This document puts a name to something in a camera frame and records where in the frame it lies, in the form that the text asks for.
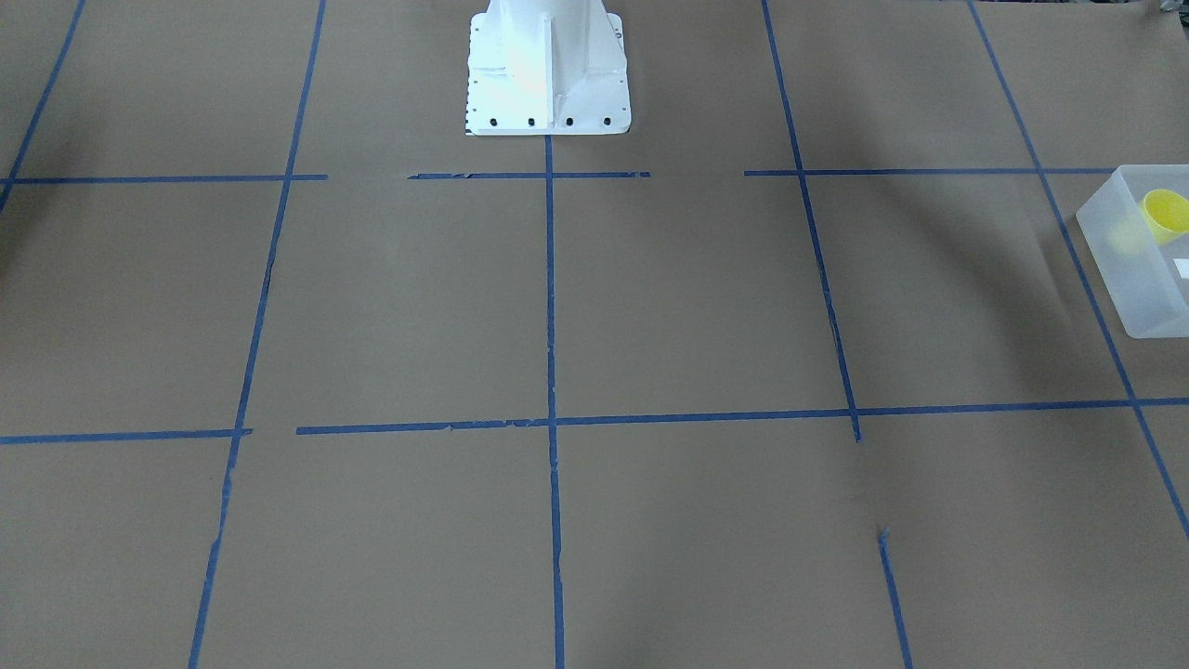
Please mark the clear plastic bin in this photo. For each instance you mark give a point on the clear plastic bin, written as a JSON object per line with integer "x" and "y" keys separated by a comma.
{"x": 1149, "y": 291}

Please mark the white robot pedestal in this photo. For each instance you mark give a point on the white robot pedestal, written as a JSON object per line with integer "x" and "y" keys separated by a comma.
{"x": 547, "y": 68}

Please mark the yellow plastic cup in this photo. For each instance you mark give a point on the yellow plastic cup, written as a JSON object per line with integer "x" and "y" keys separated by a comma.
{"x": 1160, "y": 217}

